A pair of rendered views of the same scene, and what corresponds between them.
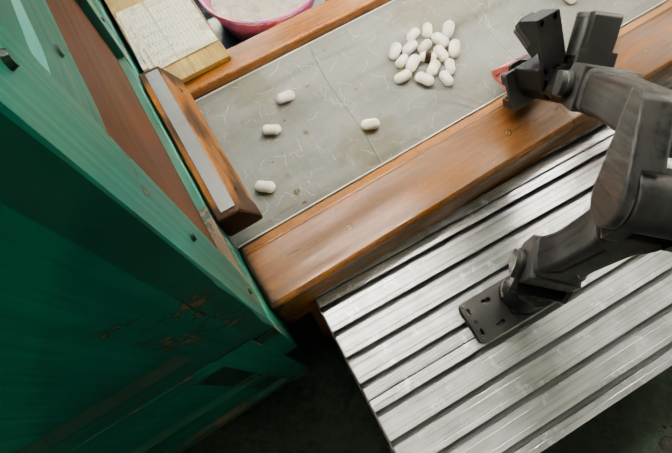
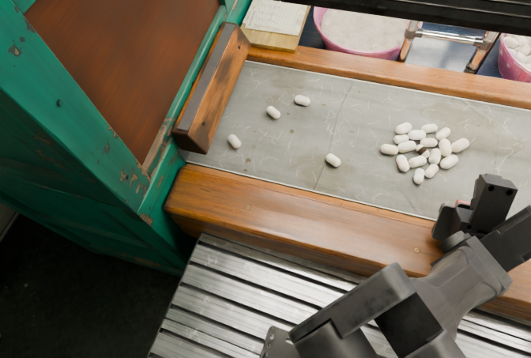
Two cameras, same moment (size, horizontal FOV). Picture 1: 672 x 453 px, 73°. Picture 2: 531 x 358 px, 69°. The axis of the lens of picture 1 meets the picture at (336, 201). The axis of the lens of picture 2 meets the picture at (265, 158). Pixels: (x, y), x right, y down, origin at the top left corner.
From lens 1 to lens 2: 28 cm
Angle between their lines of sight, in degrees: 22
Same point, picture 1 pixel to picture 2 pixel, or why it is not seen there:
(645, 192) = (318, 336)
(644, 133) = (356, 295)
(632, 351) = not seen: outside the picture
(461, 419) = not seen: outside the picture
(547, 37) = (489, 203)
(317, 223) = (234, 187)
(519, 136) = (422, 260)
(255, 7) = (348, 33)
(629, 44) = not seen: outside the picture
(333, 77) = (345, 112)
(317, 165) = (276, 156)
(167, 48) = (266, 20)
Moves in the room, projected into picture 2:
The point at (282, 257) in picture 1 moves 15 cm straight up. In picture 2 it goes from (196, 187) to (175, 150)
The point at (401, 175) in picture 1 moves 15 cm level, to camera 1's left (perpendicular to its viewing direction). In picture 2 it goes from (312, 207) to (254, 162)
